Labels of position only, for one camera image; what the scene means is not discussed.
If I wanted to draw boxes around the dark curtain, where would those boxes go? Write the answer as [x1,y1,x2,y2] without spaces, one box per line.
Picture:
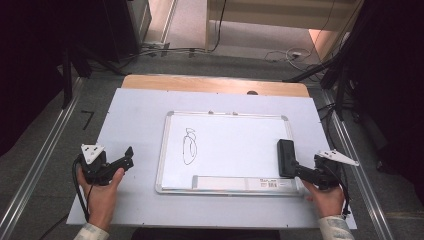
[0,0,108,158]
[346,0,424,204]

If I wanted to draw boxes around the black cables beside rail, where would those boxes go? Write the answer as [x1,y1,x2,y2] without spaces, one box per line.
[316,101,338,152]

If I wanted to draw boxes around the light wooden furniture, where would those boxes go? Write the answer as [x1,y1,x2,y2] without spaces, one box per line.
[204,0,365,53]

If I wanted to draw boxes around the person's right hand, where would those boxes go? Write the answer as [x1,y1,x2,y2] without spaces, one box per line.
[301,180,345,219]

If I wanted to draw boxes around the black floor cables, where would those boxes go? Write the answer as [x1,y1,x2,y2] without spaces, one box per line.
[118,0,228,63]

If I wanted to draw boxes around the white whiteboard with metal frame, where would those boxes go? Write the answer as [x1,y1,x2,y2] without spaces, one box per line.
[154,110,303,196]

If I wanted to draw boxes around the aluminium floor rail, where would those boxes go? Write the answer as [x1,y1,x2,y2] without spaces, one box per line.
[321,89,397,240]
[0,77,84,240]

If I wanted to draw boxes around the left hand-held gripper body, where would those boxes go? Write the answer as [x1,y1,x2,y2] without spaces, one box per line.
[79,143,118,187]

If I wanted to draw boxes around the hand-held gripper cable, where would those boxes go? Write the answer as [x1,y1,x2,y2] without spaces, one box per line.
[71,155,91,223]
[321,163,352,218]

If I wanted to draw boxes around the white floor cable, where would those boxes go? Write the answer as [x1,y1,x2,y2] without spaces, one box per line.
[264,46,316,65]

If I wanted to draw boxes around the dark cabinet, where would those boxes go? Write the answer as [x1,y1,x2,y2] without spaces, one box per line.
[101,0,153,64]

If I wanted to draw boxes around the left hand-held gripper cable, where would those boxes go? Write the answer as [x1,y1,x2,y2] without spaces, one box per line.
[71,155,91,223]

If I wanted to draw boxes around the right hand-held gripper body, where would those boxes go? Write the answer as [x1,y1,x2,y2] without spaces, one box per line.
[313,149,360,191]

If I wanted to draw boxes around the black whiteboard eraser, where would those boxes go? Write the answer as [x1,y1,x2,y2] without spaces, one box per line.
[276,138,298,179]

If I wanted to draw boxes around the black metal stand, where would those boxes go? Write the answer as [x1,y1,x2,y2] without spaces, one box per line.
[60,46,128,110]
[282,0,366,122]

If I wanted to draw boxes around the person's left hand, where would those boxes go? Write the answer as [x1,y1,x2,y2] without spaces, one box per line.
[77,167,125,231]

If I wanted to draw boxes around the right hand-held gripper cable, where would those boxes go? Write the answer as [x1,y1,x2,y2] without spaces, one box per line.
[321,163,352,218]

